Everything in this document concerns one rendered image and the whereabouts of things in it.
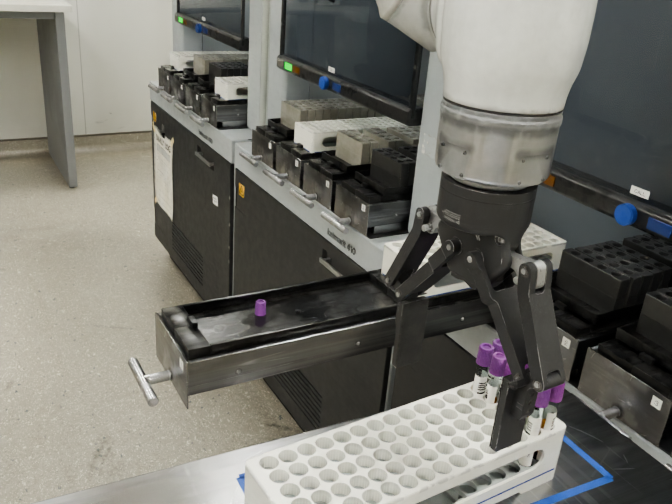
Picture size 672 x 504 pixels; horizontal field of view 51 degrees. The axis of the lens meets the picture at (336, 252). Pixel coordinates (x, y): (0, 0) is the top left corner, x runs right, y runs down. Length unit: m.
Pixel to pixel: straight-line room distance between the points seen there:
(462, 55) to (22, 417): 1.88
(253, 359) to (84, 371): 1.48
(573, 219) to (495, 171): 0.89
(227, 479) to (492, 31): 0.46
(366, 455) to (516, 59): 0.35
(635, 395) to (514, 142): 0.55
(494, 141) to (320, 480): 0.31
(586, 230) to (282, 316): 0.69
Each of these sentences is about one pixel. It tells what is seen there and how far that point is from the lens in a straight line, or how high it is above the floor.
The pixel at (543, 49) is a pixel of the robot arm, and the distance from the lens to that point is 0.51.
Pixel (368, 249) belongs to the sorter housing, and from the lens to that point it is 1.45.
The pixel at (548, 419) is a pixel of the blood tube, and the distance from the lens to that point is 0.71.
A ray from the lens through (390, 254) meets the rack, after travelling 1.09.
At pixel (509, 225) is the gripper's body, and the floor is 1.10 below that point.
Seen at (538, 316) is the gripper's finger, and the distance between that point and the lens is 0.55.
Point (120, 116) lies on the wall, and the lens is 4.53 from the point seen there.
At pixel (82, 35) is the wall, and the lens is 4.40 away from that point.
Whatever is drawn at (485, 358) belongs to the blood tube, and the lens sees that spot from 0.72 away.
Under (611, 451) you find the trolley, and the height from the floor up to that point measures 0.82.
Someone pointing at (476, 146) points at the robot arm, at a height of 1.16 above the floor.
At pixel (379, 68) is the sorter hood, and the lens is 1.51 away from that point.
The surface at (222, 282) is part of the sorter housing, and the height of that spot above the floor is 0.25.
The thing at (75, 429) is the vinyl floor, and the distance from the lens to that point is 2.14.
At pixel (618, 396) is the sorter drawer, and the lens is 1.03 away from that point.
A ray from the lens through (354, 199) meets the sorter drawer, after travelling 1.47.
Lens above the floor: 1.30
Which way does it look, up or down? 24 degrees down
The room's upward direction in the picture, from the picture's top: 5 degrees clockwise
